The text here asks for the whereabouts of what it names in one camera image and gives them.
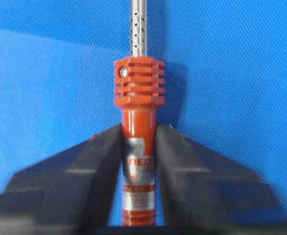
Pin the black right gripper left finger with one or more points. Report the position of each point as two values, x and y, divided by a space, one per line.
70 193

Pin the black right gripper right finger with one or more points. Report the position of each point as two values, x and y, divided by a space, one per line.
204 192

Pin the red soldering iron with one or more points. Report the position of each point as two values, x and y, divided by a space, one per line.
139 92

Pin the blue table mat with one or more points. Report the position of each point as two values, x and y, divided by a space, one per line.
226 76

